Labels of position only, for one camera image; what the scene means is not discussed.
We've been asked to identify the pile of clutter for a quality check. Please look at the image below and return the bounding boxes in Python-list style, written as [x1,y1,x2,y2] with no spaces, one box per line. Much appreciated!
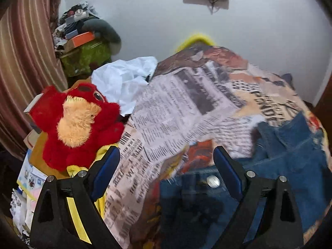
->
[52,1,100,52]

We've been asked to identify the green patterned storage box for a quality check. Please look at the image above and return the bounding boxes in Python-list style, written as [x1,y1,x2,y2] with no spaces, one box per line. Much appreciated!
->
[60,39,111,77]

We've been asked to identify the striped red gold curtain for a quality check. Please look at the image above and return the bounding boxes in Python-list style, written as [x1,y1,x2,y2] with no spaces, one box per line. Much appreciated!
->
[1,0,67,159]

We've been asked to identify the dark grey pillow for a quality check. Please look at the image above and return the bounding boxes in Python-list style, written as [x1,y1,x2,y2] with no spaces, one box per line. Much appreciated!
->
[82,19,122,55]

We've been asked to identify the newspaper print bedspread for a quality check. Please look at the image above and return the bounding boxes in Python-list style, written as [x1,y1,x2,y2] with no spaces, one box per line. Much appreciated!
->
[105,46,331,248]

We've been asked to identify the red plush toy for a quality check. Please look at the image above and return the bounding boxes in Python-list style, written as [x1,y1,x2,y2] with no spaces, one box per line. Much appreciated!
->
[25,82,124,171]

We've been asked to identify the white cloth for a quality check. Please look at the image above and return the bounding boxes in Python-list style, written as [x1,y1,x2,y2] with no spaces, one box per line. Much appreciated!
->
[91,56,157,116]

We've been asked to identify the yellow blanket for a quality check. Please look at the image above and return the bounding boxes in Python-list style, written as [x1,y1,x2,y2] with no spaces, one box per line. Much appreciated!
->
[66,143,118,219]

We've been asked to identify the orange shoe box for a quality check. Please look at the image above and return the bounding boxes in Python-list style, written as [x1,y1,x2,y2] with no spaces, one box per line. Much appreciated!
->
[64,32,95,52]

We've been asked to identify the brown cardboard box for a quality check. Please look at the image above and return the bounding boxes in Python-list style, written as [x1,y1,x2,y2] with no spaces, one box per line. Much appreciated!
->
[24,129,69,179]

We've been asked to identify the yellow headboard cushion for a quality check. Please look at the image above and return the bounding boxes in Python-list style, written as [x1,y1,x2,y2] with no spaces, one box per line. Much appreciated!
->
[175,33,215,53]

